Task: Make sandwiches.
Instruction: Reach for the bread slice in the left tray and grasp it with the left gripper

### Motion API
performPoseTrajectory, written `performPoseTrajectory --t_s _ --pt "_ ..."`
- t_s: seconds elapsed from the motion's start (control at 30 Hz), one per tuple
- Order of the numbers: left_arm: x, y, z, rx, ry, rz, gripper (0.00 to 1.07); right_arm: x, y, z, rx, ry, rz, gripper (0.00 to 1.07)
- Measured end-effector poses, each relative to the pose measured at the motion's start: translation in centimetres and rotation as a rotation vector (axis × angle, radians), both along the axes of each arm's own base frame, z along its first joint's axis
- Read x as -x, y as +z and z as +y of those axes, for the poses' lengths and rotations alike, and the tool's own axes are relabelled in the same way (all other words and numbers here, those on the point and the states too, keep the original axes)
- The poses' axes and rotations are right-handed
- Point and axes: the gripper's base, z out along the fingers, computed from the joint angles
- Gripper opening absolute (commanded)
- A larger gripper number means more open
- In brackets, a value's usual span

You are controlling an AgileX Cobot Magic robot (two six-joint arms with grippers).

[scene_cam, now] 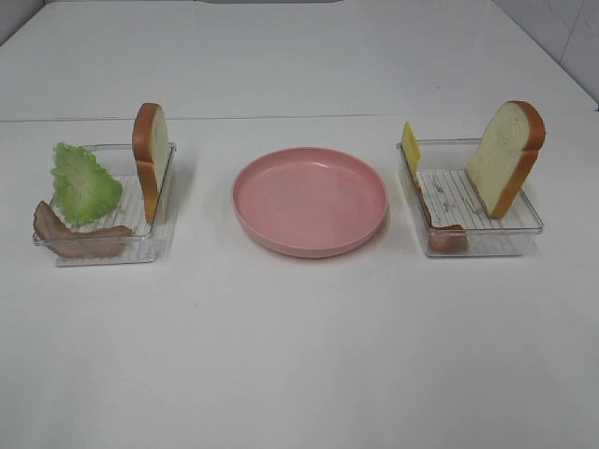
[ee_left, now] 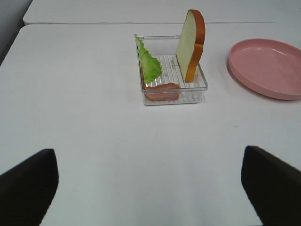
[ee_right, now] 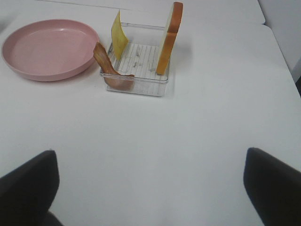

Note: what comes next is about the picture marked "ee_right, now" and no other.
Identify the tray bacon strip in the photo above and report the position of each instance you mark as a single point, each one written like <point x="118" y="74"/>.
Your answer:
<point x="104" y="62"/>

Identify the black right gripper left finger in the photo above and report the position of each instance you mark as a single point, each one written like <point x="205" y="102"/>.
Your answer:
<point x="27" y="192"/>

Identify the yellow cheese slice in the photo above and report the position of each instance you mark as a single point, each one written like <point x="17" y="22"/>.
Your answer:
<point x="119" y="39"/>

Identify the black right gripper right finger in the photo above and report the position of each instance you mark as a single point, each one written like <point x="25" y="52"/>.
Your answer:
<point x="273" y="187"/>

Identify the upright bread slice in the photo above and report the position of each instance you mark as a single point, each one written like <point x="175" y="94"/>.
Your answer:
<point x="169" y="37"/>

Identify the pink round plate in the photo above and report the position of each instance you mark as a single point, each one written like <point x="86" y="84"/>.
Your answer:
<point x="50" y="50"/>

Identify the clear right plastic tray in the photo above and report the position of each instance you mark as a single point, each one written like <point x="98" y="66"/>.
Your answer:
<point x="138" y="63"/>

